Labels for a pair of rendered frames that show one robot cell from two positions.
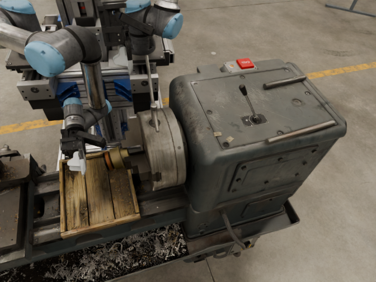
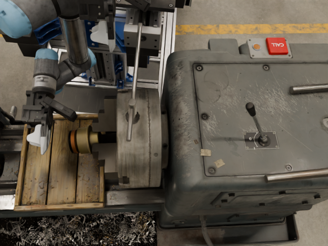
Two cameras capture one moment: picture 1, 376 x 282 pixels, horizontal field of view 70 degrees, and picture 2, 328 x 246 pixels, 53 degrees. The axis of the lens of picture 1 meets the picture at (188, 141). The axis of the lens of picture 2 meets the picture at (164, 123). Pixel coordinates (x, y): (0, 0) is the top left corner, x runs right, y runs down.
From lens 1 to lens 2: 29 cm
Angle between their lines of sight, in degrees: 15
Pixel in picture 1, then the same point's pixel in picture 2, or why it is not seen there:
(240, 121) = (241, 139)
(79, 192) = (42, 160)
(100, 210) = (61, 187)
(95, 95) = (74, 50)
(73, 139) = (38, 108)
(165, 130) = (143, 130)
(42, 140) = not seen: hidden behind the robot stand
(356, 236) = not seen: outside the picture
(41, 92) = not seen: hidden behind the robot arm
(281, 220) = (277, 231)
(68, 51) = (36, 11)
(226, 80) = (242, 70)
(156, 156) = (126, 160)
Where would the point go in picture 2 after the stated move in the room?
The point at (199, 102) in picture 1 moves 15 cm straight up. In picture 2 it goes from (196, 99) to (206, 69)
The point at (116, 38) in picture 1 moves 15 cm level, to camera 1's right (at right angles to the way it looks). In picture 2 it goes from (95, 11) to (156, 31)
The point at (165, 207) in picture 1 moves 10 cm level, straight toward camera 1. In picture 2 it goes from (134, 199) to (128, 228)
